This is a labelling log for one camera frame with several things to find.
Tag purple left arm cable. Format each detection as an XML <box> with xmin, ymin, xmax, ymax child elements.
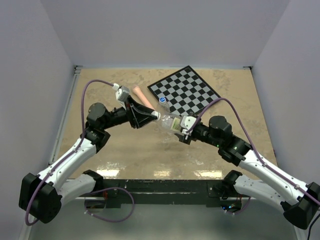
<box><xmin>24</xmin><ymin>79</ymin><xmax>136</xmax><ymax>226</ymax></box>

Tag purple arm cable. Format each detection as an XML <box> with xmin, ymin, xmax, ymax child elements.
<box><xmin>24</xmin><ymin>79</ymin><xmax>136</xmax><ymax>226</ymax></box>
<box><xmin>186</xmin><ymin>97</ymin><xmax>320</xmax><ymax>216</ymax></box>

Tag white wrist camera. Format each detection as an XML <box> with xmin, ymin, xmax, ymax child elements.
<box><xmin>180</xmin><ymin>115</ymin><xmax>198</xmax><ymax>135</ymax></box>
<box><xmin>112</xmin><ymin>83</ymin><xmax>130</xmax><ymax>102</ymax></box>

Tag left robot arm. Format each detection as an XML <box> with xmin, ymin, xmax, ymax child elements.
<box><xmin>18</xmin><ymin>96</ymin><xmax>160</xmax><ymax>226</ymax></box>

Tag clear plastic bottle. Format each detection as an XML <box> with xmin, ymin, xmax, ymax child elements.
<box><xmin>158</xmin><ymin>114</ymin><xmax>182</xmax><ymax>135</ymax></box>
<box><xmin>156</xmin><ymin>100</ymin><xmax>171</xmax><ymax>116</ymax></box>

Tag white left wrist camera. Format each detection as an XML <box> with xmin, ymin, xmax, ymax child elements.
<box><xmin>112</xmin><ymin>83</ymin><xmax>130</xmax><ymax>102</ymax></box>

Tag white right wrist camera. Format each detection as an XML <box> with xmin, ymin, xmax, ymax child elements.
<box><xmin>180</xmin><ymin>115</ymin><xmax>198</xmax><ymax>135</ymax></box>

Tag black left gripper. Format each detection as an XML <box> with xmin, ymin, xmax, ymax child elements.
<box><xmin>102</xmin><ymin>95</ymin><xmax>158</xmax><ymax>130</ymax></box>

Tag aluminium frame rail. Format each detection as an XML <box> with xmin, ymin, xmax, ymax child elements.
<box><xmin>21</xmin><ymin>65</ymin><xmax>83</xmax><ymax>240</ymax></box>

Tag blue white bottle cap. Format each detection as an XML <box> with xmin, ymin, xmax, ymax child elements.
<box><xmin>158</xmin><ymin>97</ymin><xmax>167</xmax><ymax>104</ymax></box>

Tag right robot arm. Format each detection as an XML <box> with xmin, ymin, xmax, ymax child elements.
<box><xmin>171</xmin><ymin>116</ymin><xmax>320</xmax><ymax>230</ymax></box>

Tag black white checkerboard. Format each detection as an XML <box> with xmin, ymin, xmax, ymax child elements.
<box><xmin>147</xmin><ymin>66</ymin><xmax>220</xmax><ymax>116</ymax></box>

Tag pink cylindrical handle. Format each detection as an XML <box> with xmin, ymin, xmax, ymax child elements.
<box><xmin>132</xmin><ymin>85</ymin><xmax>155</xmax><ymax>110</ymax></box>

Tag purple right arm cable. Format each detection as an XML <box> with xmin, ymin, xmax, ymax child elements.
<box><xmin>186</xmin><ymin>97</ymin><xmax>320</xmax><ymax>216</ymax></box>

